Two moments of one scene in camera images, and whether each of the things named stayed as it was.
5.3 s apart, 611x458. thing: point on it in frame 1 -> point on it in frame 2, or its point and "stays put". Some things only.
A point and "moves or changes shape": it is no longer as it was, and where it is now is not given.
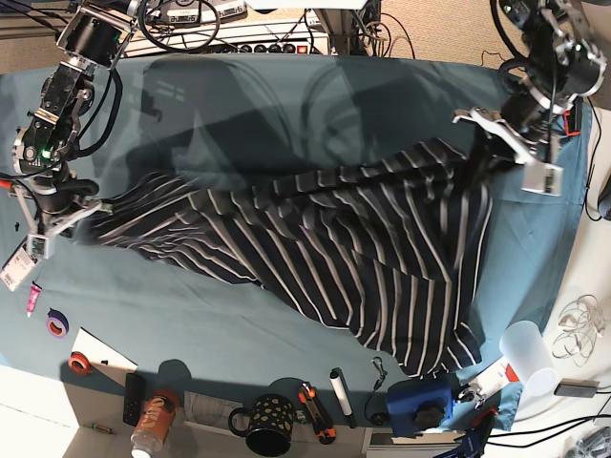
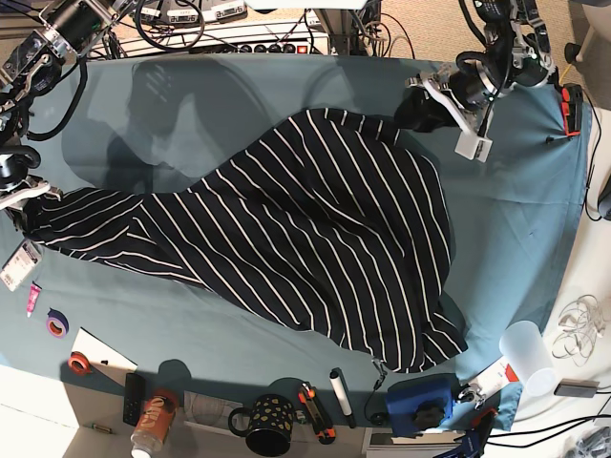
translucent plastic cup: x=525 y=343 stays put
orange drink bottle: x=155 y=423 stays put
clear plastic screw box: x=18 y=266 stays put
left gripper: x=60 y=196 -> x=17 y=165
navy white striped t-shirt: x=392 y=247 moves or changes shape
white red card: x=495 y=378 stays put
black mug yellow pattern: x=267 y=425 stays put
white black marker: x=343 y=391 stays put
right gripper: x=530 y=114 -> x=469 y=88
